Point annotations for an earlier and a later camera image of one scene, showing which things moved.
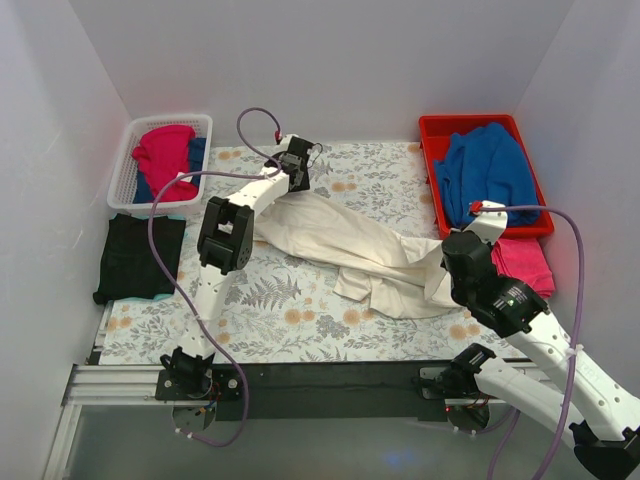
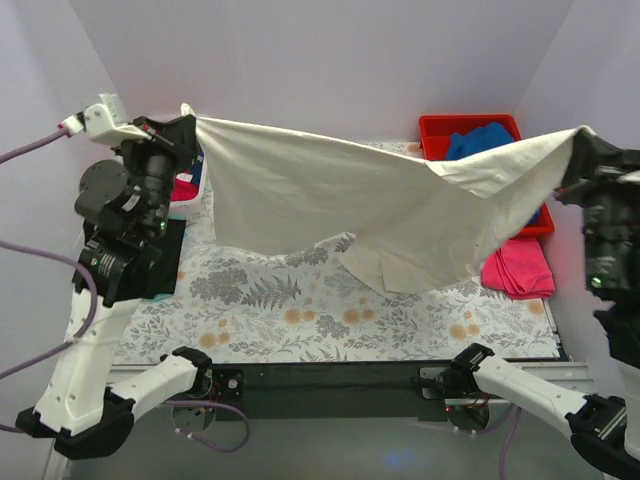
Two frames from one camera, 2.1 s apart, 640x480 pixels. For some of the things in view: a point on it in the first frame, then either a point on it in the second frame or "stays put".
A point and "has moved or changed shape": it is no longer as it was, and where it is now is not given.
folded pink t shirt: (523, 259) stays put
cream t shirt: (396, 276) has moved or changed shape
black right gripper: (461, 255) -> (601, 163)
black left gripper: (302, 151) -> (167, 138)
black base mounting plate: (319, 391) stays put
